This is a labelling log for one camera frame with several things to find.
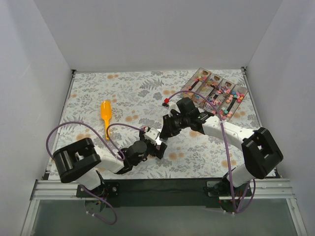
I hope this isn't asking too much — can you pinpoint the silver round jar lid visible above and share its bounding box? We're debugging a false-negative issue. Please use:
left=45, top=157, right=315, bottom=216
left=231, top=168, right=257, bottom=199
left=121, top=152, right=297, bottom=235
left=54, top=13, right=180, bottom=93
left=156, top=129, right=168, bottom=145

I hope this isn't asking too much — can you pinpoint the clear compartment candy box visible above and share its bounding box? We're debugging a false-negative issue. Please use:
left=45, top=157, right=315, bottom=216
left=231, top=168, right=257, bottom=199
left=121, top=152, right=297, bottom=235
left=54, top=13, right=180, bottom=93
left=181, top=68, right=248, bottom=121

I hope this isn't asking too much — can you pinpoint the yellow plastic scoop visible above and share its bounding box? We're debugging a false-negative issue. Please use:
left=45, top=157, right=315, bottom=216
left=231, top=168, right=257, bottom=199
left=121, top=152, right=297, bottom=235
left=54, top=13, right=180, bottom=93
left=100, top=100, right=112, bottom=140

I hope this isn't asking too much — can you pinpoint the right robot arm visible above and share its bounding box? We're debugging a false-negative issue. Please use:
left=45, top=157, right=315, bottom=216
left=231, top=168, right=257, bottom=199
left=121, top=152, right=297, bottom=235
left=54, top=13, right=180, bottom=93
left=160, top=97, right=284, bottom=196

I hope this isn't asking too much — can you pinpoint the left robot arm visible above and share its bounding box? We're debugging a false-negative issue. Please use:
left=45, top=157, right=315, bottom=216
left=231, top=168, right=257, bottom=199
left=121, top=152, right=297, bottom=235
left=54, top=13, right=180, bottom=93
left=53, top=128, right=167, bottom=197

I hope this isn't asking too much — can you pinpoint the floral patterned table mat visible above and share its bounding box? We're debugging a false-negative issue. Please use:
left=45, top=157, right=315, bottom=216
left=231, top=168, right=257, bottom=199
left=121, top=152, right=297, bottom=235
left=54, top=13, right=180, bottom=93
left=48, top=68, right=276, bottom=179

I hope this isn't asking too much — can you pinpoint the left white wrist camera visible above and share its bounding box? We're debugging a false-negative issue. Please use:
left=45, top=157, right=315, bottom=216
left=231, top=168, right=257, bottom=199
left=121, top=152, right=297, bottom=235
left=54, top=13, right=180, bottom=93
left=144, top=128, right=161, bottom=145

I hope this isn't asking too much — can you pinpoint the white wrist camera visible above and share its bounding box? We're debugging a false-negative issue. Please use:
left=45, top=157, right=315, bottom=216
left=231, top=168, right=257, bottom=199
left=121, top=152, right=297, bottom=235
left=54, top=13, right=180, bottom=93
left=144, top=128, right=161, bottom=145
left=162, top=98, right=177, bottom=117

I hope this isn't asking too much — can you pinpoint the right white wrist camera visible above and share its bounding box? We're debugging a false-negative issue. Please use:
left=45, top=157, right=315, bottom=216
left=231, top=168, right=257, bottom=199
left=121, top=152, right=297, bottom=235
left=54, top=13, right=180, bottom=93
left=162, top=98, right=177, bottom=117

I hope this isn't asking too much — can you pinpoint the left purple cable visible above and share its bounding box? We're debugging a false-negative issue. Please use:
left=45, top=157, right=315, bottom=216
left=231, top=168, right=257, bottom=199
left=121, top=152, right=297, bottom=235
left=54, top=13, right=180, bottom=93
left=46, top=122, right=148, bottom=225

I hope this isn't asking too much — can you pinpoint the purple cable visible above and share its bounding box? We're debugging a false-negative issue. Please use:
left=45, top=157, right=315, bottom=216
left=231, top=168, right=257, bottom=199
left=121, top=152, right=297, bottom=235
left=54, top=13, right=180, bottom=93
left=46, top=122, right=148, bottom=225
left=163, top=90, right=256, bottom=215

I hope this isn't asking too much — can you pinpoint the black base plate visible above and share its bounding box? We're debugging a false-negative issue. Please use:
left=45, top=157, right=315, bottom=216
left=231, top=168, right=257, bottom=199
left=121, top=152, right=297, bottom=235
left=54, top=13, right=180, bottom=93
left=76, top=178, right=253, bottom=208

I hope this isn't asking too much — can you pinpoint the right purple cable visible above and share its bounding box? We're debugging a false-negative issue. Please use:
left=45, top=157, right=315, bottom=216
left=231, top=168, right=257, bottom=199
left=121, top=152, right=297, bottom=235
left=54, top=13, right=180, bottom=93
left=163, top=90, right=256, bottom=215

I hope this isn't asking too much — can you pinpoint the aluminium frame rail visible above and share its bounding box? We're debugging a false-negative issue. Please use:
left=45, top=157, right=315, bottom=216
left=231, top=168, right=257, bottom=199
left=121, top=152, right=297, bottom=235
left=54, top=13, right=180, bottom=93
left=22, top=178, right=307, bottom=236

